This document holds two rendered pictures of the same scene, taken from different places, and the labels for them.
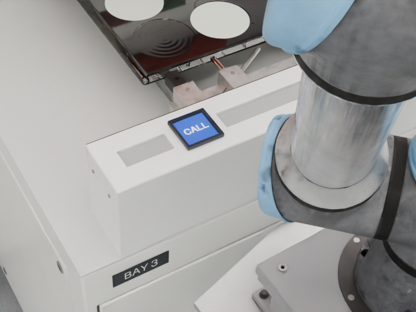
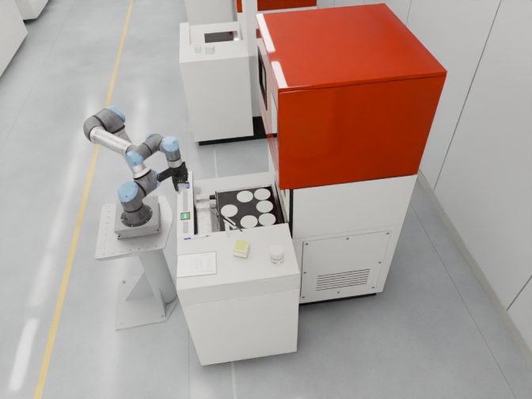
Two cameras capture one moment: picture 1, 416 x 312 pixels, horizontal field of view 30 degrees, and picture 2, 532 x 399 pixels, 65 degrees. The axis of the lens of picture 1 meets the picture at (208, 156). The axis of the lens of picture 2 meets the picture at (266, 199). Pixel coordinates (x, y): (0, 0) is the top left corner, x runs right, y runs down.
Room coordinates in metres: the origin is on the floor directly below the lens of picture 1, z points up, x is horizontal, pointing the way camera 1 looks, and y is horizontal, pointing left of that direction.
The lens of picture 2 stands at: (2.06, -1.44, 2.73)
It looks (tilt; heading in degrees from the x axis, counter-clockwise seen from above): 45 degrees down; 118
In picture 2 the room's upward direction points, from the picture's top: 3 degrees counter-clockwise
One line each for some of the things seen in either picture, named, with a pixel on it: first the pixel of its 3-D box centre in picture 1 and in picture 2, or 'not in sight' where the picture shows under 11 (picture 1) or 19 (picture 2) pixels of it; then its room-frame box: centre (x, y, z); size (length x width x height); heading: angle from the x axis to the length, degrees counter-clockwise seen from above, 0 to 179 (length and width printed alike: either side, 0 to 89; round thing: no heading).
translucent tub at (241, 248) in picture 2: not in sight; (241, 248); (1.30, -0.30, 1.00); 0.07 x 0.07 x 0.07; 11
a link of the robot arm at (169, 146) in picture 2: not in sight; (171, 148); (0.88, -0.19, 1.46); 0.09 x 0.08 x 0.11; 170
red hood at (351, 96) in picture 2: not in sight; (334, 92); (1.48, 0.52, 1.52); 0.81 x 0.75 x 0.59; 124
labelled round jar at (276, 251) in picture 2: not in sight; (276, 255); (1.49, -0.26, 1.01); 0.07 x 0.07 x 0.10
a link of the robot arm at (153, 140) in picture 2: not in sight; (154, 143); (0.78, -0.19, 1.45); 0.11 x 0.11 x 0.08; 80
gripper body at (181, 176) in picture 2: not in sight; (178, 172); (0.89, -0.18, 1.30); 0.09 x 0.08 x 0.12; 33
